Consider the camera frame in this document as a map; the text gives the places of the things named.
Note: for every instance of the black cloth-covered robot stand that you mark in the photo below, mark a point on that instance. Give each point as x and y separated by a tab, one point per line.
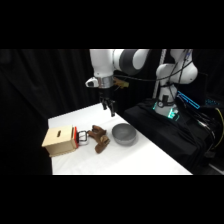
166	133

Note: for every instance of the brown plush deer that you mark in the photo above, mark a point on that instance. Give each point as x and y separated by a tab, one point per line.
99	137

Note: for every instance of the black curtain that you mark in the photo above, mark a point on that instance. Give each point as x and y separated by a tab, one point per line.
36	86

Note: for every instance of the red plate on box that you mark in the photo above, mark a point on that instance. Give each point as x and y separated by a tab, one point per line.
76	136

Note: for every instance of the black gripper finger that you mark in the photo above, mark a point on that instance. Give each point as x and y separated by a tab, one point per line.
104	104
112	109

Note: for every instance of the blue-lit device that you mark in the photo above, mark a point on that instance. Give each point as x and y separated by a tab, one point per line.
188	99

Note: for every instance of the wooden box with slot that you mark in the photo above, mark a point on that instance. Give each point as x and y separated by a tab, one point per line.
60	140

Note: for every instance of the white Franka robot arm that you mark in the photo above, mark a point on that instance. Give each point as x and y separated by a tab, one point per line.
103	63

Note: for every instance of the grey bowl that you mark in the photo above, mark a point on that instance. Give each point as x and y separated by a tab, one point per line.
124	134

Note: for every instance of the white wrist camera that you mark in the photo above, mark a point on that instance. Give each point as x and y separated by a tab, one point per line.
91	82

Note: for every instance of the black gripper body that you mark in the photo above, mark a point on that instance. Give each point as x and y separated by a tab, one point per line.
105	93

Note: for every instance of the black metal clip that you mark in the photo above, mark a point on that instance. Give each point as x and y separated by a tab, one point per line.
83	137

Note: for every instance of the small green light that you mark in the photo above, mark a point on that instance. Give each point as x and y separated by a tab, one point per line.
174	115

